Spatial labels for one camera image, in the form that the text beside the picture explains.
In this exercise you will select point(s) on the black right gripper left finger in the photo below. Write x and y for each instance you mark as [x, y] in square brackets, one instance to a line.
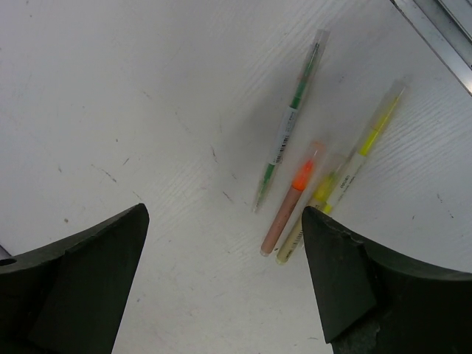
[70, 295]

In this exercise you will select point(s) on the green gel pen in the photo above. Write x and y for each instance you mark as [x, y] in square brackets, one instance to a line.
[290, 115]

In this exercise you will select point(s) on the aluminium table edge rail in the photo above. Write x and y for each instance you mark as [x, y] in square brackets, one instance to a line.
[445, 26]

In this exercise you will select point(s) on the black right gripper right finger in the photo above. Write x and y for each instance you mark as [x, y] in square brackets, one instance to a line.
[372, 299]

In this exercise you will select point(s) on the orange highlighter pen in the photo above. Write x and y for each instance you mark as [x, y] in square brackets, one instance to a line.
[301, 179]

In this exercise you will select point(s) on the yellow gel pen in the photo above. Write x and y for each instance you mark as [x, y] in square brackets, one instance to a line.
[373, 131]

